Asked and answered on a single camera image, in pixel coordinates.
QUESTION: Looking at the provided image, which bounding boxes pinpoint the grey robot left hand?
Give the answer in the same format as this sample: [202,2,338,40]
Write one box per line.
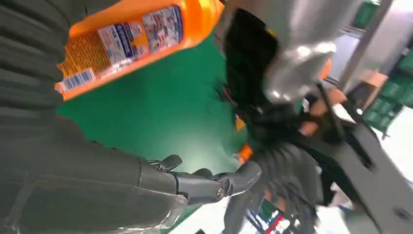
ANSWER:
[223,140,326,234]

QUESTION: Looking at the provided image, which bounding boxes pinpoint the silver metal post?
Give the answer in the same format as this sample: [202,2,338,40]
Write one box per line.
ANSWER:
[338,0,395,92]

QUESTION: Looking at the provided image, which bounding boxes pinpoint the open cardboard box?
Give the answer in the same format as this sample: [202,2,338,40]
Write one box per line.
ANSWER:
[347,70,389,112]

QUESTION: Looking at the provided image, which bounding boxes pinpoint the white table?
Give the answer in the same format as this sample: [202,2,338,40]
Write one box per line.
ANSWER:
[169,106,413,234]

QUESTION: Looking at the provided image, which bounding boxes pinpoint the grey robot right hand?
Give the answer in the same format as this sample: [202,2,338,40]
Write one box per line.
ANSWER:
[0,113,263,234]

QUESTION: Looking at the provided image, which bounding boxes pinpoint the green plastic crate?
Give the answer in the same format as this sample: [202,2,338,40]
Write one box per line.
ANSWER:
[363,48,413,134]

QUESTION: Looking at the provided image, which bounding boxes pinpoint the green table mat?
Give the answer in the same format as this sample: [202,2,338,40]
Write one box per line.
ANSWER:
[56,32,251,234]

